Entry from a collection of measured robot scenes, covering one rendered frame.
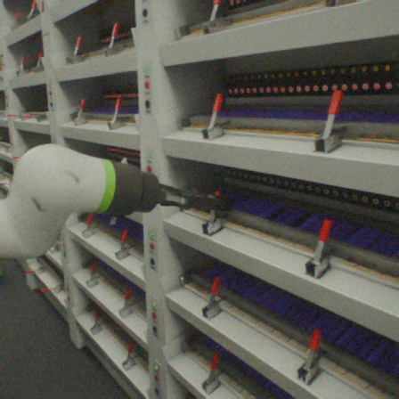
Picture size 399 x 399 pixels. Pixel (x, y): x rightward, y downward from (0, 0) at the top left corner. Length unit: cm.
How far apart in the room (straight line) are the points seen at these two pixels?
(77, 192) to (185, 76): 46
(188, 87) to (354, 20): 48
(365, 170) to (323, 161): 7
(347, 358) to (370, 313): 17
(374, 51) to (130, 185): 49
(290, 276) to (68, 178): 39
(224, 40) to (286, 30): 14
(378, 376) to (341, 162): 36
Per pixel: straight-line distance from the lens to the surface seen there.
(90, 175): 61
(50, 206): 60
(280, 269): 68
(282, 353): 81
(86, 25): 161
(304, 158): 61
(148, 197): 67
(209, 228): 81
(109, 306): 139
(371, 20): 57
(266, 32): 67
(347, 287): 63
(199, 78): 97
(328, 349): 78
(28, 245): 69
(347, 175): 58
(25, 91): 223
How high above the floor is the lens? 102
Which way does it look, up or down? 14 degrees down
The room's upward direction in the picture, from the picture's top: straight up
